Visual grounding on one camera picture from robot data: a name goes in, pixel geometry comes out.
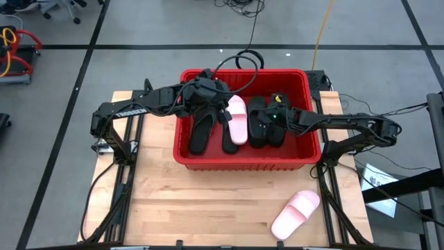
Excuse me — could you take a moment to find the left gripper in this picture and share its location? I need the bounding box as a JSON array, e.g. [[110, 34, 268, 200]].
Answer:
[[189, 69, 234, 125]]

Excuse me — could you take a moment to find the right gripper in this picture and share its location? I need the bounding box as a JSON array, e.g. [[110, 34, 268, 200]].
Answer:
[[257, 95, 296, 139]]

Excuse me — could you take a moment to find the black rubber slide sandal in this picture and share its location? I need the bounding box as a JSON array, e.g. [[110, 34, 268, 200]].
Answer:
[[247, 96, 271, 149], [266, 92, 291, 147]]

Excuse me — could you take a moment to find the pink slide sandal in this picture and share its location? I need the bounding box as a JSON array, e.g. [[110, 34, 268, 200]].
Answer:
[[271, 190, 321, 241], [225, 94, 249, 146]]

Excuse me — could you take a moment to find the black flip-flop white stripe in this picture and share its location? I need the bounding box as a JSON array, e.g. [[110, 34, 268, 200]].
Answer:
[[221, 117, 241, 155], [189, 106, 219, 156]]

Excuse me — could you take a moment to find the large red plastic bin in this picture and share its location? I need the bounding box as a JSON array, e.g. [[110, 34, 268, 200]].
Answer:
[[172, 68, 323, 172]]

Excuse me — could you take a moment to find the black power strip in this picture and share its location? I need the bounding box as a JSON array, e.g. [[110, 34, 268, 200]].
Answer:
[[305, 70, 332, 93]]

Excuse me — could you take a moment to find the small white box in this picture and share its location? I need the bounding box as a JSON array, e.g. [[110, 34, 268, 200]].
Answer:
[[92, 138, 114, 154]]

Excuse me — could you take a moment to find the white printed paper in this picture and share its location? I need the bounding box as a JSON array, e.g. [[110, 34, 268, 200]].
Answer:
[[360, 162, 400, 219]]

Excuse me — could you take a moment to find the black beam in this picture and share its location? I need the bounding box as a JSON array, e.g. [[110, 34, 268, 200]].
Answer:
[[361, 167, 444, 206]]

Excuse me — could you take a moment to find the office chair base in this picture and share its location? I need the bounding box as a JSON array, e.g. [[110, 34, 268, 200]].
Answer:
[[40, 0, 105, 25]]

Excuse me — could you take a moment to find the red metal cart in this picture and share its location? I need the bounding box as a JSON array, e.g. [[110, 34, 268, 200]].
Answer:
[[0, 25, 44, 85]]

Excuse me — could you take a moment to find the black caster base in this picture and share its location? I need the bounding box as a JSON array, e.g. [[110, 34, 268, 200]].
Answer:
[[0, 112, 12, 140]]

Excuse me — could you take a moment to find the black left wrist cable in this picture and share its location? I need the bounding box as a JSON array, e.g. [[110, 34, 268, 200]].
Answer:
[[212, 54, 260, 95]]

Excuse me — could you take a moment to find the black coiled floor cable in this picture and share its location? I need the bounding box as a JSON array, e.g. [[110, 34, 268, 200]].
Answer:
[[234, 0, 266, 70]]

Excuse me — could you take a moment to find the black cable bundle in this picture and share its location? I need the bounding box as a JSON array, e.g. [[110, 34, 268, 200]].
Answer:
[[214, 0, 266, 18]]

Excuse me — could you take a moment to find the yellow floor cable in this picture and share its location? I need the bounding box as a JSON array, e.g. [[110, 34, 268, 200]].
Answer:
[[311, 0, 336, 72]]

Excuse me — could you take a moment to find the black metal rig frame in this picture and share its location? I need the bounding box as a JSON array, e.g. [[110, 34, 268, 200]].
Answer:
[[78, 78, 375, 250]]

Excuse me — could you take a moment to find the grey metal post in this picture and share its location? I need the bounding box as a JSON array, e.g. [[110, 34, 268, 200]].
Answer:
[[425, 92, 444, 250]]

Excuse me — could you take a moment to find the yellow hose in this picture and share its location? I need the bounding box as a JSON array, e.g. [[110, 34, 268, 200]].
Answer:
[[0, 27, 17, 78]]

